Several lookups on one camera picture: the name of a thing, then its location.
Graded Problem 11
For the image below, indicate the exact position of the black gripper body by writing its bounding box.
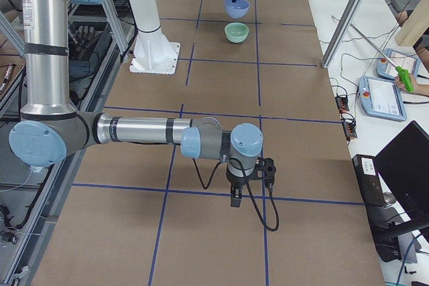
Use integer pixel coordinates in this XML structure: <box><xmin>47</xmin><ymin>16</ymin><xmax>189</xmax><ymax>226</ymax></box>
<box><xmin>226</xmin><ymin>161</ymin><xmax>255</xmax><ymax>191</ymax></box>

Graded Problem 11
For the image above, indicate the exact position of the blue bowl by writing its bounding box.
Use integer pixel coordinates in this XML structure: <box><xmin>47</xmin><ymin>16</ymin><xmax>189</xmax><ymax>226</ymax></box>
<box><xmin>224</xmin><ymin>0</ymin><xmax>250</xmax><ymax>19</ymax></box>

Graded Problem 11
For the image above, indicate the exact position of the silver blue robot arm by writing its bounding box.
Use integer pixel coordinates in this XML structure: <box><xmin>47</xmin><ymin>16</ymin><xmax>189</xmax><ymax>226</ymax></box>
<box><xmin>9</xmin><ymin>0</ymin><xmax>265</xmax><ymax>207</ymax></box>

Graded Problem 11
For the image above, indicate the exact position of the green bowl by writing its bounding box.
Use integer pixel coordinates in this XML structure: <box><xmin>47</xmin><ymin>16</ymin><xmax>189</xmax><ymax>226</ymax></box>
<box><xmin>224</xmin><ymin>22</ymin><xmax>249</xmax><ymax>44</ymax></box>

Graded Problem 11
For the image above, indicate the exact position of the person hand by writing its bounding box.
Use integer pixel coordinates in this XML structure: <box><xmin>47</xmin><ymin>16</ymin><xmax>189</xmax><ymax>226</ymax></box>
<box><xmin>393</xmin><ymin>74</ymin><xmax>424</xmax><ymax>95</ymax></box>

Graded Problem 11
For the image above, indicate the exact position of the long blue tape strip lengthwise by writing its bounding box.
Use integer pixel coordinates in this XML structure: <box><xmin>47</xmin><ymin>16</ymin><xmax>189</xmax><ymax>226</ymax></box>
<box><xmin>254</xmin><ymin>0</ymin><xmax>269</xmax><ymax>286</ymax></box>

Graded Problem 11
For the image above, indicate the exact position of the orange black connector board lower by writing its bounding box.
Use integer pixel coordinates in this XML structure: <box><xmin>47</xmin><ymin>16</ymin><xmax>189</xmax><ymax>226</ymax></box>
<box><xmin>341</xmin><ymin>113</ymin><xmax>357</xmax><ymax>142</ymax></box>

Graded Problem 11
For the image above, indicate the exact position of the orange black connector board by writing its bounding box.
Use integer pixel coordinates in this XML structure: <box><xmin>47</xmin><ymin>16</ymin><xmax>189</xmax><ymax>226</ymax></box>
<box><xmin>335</xmin><ymin>94</ymin><xmax>349</xmax><ymax>113</ymax></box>
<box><xmin>341</xmin><ymin>113</ymin><xmax>357</xmax><ymax>142</ymax></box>

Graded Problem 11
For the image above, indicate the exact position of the black computer box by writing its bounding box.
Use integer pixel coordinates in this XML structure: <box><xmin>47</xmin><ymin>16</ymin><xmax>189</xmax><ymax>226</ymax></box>
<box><xmin>352</xmin><ymin>154</ymin><xmax>390</xmax><ymax>208</ymax></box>

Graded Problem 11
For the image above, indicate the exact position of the orange black connector board upper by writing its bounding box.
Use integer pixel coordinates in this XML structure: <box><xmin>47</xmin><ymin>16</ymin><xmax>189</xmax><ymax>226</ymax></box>
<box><xmin>335</xmin><ymin>94</ymin><xmax>349</xmax><ymax>113</ymax></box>

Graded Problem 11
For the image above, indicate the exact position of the blue tape strip crosswise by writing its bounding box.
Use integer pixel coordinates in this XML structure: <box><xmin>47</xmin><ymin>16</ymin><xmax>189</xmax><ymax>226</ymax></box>
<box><xmin>72</xmin><ymin>183</ymin><xmax>364</xmax><ymax>206</ymax></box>

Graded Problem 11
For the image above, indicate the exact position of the near blue teach pendant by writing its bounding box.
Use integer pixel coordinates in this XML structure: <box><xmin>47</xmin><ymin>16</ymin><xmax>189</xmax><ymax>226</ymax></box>
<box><xmin>358</xmin><ymin>76</ymin><xmax>407</xmax><ymax>122</ymax></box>

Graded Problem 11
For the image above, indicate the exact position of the blue teach pendant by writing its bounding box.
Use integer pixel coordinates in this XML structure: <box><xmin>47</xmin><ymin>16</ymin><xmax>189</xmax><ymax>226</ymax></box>
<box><xmin>376</xmin><ymin>48</ymin><xmax>421</xmax><ymax>80</ymax></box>
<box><xmin>358</xmin><ymin>76</ymin><xmax>407</xmax><ymax>122</ymax></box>

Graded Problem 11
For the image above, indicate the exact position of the black monitor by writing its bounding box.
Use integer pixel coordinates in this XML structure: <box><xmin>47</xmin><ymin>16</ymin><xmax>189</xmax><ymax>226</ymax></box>
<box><xmin>374</xmin><ymin>121</ymin><xmax>428</xmax><ymax>218</ymax></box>

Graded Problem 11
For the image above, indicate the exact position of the far blue teach pendant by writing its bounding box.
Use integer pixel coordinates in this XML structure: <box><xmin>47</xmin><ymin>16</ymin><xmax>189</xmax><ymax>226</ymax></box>
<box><xmin>376</xmin><ymin>48</ymin><xmax>421</xmax><ymax>80</ymax></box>

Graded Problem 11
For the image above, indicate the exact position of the wooden beam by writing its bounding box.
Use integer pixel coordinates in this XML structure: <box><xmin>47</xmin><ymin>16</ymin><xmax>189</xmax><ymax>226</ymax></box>
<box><xmin>395</xmin><ymin>0</ymin><xmax>428</xmax><ymax>46</ymax></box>

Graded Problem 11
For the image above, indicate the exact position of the black looping gripper cable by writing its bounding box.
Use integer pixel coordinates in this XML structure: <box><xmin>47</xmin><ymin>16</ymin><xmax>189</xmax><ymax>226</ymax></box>
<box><xmin>193</xmin><ymin>157</ymin><xmax>280</xmax><ymax>232</ymax></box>

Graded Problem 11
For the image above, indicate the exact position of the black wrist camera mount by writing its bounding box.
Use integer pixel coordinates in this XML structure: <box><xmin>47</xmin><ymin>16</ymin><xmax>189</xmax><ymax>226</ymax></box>
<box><xmin>250</xmin><ymin>157</ymin><xmax>276</xmax><ymax>189</ymax></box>

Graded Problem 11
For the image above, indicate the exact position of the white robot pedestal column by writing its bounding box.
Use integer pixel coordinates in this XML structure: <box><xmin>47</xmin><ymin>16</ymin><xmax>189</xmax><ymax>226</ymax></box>
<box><xmin>129</xmin><ymin>0</ymin><xmax>180</xmax><ymax>75</ymax></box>

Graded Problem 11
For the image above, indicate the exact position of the aluminium frame post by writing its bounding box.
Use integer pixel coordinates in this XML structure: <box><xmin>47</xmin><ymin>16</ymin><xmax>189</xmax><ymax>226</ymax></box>
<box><xmin>321</xmin><ymin>0</ymin><xmax>363</xmax><ymax>68</ymax></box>

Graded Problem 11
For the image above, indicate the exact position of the blue network cable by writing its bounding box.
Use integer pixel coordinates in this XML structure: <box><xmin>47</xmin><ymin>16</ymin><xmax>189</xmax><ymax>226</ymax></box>
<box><xmin>394</xmin><ymin>232</ymin><xmax>424</xmax><ymax>286</ymax></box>

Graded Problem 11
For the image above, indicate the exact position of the green handled grabber stick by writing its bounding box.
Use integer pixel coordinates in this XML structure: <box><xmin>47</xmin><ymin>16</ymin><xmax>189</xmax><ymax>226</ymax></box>
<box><xmin>350</xmin><ymin>23</ymin><xmax>414</xmax><ymax>92</ymax></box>

